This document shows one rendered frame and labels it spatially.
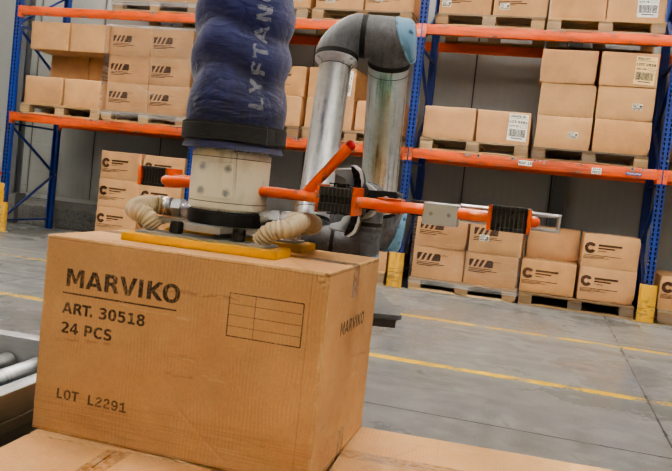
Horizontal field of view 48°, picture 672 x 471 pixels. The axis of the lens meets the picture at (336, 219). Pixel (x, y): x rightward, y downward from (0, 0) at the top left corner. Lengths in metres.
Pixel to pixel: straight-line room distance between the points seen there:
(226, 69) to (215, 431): 0.71
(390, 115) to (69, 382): 1.08
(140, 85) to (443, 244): 4.29
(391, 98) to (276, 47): 0.56
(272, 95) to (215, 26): 0.18
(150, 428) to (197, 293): 0.29
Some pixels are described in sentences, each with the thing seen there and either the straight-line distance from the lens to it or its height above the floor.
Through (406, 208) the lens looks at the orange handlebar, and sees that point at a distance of 1.53.
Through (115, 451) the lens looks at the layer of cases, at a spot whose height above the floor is 0.54.
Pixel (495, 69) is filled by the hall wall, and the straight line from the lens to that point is 10.05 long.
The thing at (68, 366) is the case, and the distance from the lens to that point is 1.63.
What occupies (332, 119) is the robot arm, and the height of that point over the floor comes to 1.27.
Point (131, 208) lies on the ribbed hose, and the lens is 1.63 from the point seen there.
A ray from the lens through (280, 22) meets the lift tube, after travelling 1.61.
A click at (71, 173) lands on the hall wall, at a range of 12.06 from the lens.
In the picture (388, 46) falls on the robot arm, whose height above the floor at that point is 1.48.
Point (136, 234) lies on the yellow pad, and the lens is 1.60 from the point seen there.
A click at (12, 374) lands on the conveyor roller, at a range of 2.12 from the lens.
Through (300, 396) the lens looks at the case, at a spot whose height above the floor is 0.71.
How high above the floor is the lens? 1.11
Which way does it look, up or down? 3 degrees down
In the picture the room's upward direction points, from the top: 6 degrees clockwise
